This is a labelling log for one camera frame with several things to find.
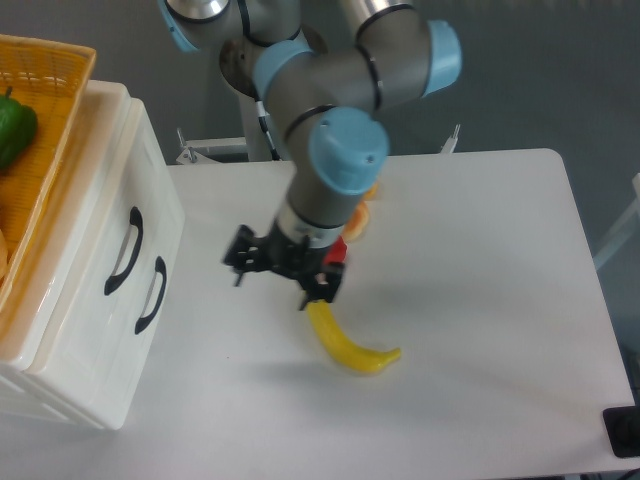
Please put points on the white lower drawer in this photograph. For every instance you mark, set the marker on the white lower drawer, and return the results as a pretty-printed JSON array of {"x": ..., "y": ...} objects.
[{"x": 94, "y": 348}]

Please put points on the orange toy pretzel bread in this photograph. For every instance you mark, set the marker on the orange toy pretzel bread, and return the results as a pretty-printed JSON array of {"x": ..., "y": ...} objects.
[{"x": 357, "y": 224}]

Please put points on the yellow toy banana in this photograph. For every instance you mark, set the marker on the yellow toy banana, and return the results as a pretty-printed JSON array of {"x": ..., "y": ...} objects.
[{"x": 341, "y": 348}]

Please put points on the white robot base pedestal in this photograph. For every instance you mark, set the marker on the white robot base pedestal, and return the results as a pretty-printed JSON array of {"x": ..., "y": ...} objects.
[{"x": 239, "y": 31}]

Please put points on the white drawer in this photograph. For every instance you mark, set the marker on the white drawer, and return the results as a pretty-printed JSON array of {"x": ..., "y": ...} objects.
[
  {"x": 112, "y": 165},
  {"x": 94, "y": 348}
]

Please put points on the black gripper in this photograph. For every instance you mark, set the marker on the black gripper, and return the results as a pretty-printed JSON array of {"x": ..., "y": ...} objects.
[{"x": 295, "y": 261}]

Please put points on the green toy bell pepper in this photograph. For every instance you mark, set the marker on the green toy bell pepper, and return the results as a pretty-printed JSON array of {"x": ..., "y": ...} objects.
[{"x": 19, "y": 124}]

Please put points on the yellow toy bell pepper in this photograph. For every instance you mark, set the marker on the yellow toy bell pepper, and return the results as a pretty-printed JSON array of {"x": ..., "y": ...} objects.
[{"x": 372, "y": 192}]

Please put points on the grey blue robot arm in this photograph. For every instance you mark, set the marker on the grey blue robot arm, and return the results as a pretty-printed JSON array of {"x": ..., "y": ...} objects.
[{"x": 322, "y": 107}]

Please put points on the black device at table edge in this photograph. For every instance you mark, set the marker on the black device at table edge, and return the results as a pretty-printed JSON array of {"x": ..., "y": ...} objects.
[{"x": 622, "y": 426}]

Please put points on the white drawer cabinet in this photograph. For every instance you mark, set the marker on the white drawer cabinet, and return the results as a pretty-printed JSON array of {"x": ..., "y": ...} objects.
[{"x": 79, "y": 321}]

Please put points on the white top drawer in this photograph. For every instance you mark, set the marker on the white top drawer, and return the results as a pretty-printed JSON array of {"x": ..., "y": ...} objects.
[{"x": 112, "y": 165}]

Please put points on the orange plastic basket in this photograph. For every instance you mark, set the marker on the orange plastic basket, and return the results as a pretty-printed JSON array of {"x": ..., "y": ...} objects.
[{"x": 51, "y": 78}]

